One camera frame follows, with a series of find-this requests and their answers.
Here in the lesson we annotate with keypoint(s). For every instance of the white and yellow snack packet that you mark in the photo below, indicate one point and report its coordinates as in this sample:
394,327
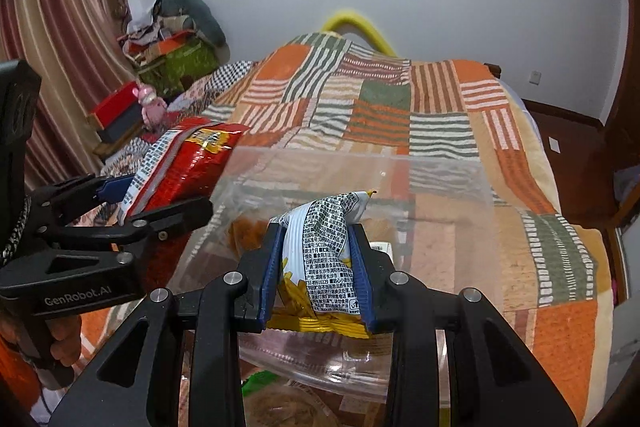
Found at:
325,247

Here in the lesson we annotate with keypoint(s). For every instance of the orange striped patchwork blanket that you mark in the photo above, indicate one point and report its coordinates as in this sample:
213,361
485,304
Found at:
380,107

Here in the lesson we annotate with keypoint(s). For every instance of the round clear snack packet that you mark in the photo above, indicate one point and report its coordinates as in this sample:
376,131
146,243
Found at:
290,407

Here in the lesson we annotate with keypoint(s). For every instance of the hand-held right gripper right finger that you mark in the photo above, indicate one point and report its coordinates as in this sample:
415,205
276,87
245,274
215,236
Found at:
361,268

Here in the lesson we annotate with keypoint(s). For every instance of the checkered cloth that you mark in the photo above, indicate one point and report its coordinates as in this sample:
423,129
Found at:
232,74

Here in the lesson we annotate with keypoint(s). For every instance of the clear plastic container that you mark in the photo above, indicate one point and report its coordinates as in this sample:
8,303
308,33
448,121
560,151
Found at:
440,207

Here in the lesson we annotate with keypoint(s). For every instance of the green packet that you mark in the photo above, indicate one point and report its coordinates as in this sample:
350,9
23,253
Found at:
257,382

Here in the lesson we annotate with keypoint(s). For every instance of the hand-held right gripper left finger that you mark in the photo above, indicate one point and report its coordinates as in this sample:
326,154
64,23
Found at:
272,268

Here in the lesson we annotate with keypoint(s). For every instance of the pile of clothes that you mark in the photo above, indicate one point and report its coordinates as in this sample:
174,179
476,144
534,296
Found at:
150,32

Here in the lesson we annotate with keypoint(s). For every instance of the striped brown curtain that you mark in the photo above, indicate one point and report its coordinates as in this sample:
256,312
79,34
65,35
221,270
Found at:
65,7

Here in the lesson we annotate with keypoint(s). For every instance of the white wall socket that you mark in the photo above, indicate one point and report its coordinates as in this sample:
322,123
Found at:
535,76

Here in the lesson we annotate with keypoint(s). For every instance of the pink plush toy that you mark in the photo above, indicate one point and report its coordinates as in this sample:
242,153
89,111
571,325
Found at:
152,107

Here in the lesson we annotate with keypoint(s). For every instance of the yellow headboard tube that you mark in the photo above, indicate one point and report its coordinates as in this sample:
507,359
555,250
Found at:
352,17

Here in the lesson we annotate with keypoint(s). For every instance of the person's left hand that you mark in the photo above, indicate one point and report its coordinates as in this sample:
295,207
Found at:
66,339

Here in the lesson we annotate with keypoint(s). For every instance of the red snack packet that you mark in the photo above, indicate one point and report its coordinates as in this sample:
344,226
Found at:
200,162

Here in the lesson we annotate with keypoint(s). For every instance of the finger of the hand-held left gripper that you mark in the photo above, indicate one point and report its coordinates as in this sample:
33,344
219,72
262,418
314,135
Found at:
170,213
114,189

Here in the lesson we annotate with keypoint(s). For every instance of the red and grey box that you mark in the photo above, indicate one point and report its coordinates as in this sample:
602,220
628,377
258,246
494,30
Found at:
117,107

